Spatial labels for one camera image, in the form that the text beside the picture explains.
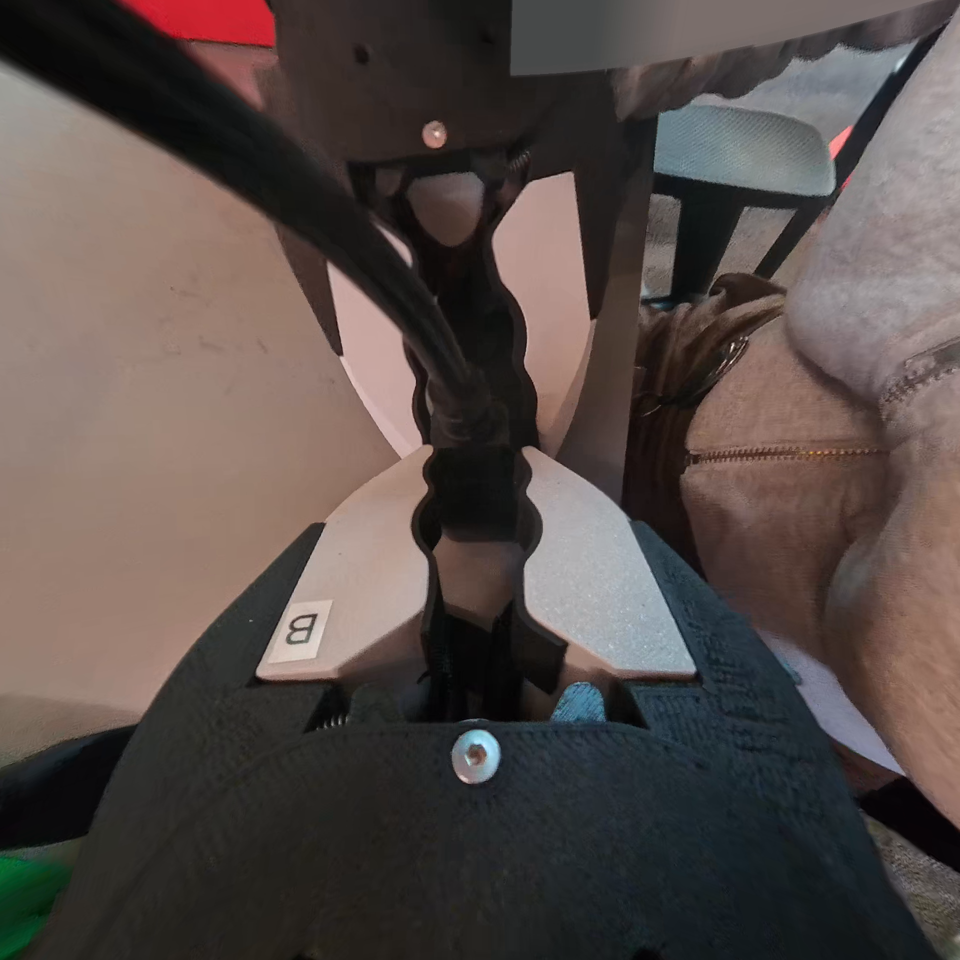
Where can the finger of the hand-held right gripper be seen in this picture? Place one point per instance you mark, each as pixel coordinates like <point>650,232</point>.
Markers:
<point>559,300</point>
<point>375,375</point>

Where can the grey seat chair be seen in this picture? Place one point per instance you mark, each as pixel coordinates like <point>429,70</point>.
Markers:
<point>742,150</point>

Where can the green plastic bin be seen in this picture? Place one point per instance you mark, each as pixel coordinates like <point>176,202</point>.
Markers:
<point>30,915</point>

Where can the brown bag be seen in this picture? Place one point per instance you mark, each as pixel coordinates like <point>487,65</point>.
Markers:
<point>675,360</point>

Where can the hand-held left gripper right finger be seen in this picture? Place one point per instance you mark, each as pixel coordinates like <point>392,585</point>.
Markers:
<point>600,585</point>

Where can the red plastic bin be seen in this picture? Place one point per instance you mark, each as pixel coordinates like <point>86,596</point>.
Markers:
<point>210,22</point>

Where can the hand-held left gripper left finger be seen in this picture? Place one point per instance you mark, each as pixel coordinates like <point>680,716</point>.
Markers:
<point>352,570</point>

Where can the person's grey hoodie torso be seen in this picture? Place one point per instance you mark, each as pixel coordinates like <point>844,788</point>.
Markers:
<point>862,300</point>

